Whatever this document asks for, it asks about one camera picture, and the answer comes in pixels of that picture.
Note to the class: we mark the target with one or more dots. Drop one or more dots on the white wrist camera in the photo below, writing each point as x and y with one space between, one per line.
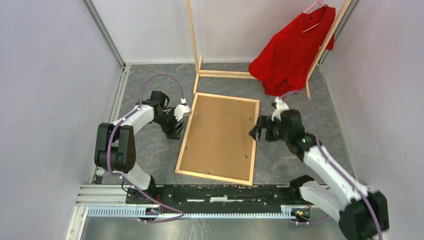
279 107
182 110

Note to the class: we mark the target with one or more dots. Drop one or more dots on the wooden clothes rack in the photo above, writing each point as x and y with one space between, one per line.
328 44

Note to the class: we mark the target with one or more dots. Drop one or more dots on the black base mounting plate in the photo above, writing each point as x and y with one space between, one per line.
219 199

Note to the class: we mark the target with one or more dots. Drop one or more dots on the brown backing board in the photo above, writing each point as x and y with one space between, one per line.
218 139

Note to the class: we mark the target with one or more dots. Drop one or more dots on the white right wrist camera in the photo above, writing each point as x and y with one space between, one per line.
279 107

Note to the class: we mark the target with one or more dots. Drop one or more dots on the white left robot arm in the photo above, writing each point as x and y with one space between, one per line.
115 147

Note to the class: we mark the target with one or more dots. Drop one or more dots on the red t-shirt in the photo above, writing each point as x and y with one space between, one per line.
283 64

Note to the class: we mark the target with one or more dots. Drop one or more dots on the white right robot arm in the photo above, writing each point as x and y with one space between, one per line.
360 213

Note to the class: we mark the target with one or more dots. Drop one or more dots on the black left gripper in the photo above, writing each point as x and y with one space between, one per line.
171 132

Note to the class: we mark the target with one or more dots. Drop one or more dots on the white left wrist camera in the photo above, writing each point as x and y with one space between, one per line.
182 110

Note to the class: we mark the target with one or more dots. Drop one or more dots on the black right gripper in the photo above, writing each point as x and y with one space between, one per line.
266 122

